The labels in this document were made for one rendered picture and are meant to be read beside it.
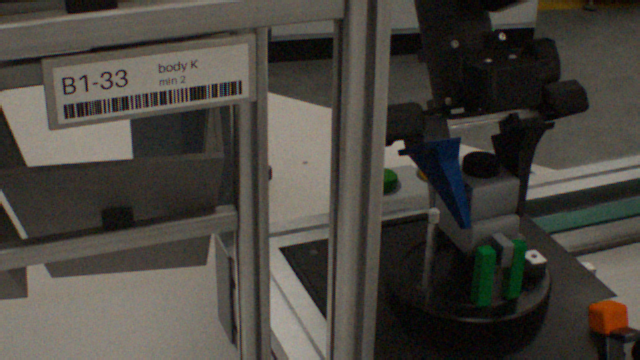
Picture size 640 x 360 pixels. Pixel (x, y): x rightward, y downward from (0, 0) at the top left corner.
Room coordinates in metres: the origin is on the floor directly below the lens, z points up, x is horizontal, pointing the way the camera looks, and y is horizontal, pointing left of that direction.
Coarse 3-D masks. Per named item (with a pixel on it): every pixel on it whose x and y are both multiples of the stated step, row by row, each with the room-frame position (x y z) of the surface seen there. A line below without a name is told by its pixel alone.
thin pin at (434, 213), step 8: (432, 208) 0.62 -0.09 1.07; (432, 216) 0.62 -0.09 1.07; (432, 224) 0.62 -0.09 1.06; (432, 232) 0.62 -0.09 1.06; (432, 240) 0.62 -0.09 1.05; (432, 248) 0.62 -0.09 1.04; (432, 256) 0.62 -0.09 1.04; (424, 264) 0.62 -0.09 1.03; (432, 264) 0.62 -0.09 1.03; (424, 272) 0.62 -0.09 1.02; (432, 272) 0.62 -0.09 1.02; (424, 280) 0.62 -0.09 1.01; (432, 280) 0.62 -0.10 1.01; (424, 288) 0.62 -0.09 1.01; (424, 296) 0.62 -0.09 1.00; (424, 304) 0.62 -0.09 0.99
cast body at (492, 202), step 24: (480, 168) 0.65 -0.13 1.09; (504, 168) 0.67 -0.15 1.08; (480, 192) 0.64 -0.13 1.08; (504, 192) 0.65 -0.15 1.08; (480, 216) 0.64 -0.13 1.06; (504, 216) 0.65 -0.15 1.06; (456, 240) 0.65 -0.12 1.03; (480, 240) 0.63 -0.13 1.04; (504, 240) 0.63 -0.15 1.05; (504, 264) 0.62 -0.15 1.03
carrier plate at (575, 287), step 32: (416, 224) 0.78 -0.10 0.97; (288, 256) 0.73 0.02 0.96; (320, 256) 0.72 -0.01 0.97; (384, 256) 0.72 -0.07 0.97; (544, 256) 0.72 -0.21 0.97; (320, 288) 0.67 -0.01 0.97; (576, 288) 0.67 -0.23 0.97; (608, 288) 0.67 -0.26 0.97; (384, 320) 0.63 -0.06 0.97; (544, 320) 0.63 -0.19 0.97; (576, 320) 0.63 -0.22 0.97; (384, 352) 0.58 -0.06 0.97; (416, 352) 0.58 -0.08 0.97; (448, 352) 0.58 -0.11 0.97; (480, 352) 0.58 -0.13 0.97; (512, 352) 0.58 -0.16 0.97; (544, 352) 0.58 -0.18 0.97; (576, 352) 0.58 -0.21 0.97
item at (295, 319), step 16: (272, 256) 0.74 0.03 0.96; (272, 272) 0.71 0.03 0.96; (288, 272) 0.71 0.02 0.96; (272, 288) 0.69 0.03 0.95; (288, 288) 0.68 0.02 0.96; (304, 288) 0.69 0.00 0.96; (272, 304) 0.66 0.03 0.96; (288, 304) 0.67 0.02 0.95; (304, 304) 0.66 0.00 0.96; (272, 320) 0.64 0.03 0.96; (288, 320) 0.64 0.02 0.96; (304, 320) 0.64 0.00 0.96; (320, 320) 0.64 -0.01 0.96; (272, 336) 0.63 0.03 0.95; (288, 336) 0.62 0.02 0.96; (304, 336) 0.63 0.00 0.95; (320, 336) 0.62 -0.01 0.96; (272, 352) 0.63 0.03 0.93; (288, 352) 0.60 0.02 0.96; (304, 352) 0.60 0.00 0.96; (320, 352) 0.60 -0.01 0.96
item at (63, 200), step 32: (0, 128) 0.48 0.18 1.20; (0, 160) 0.47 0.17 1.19; (128, 160) 0.47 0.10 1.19; (160, 160) 0.48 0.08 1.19; (192, 160) 0.48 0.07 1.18; (32, 192) 0.49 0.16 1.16; (64, 192) 0.49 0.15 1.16; (96, 192) 0.50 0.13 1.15; (128, 192) 0.51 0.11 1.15; (160, 192) 0.51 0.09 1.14; (192, 192) 0.52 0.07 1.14; (32, 224) 0.53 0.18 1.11; (64, 224) 0.54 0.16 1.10; (96, 224) 0.55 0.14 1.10; (96, 256) 0.61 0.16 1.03; (128, 256) 0.62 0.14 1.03; (160, 256) 0.64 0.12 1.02; (192, 256) 0.65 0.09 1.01
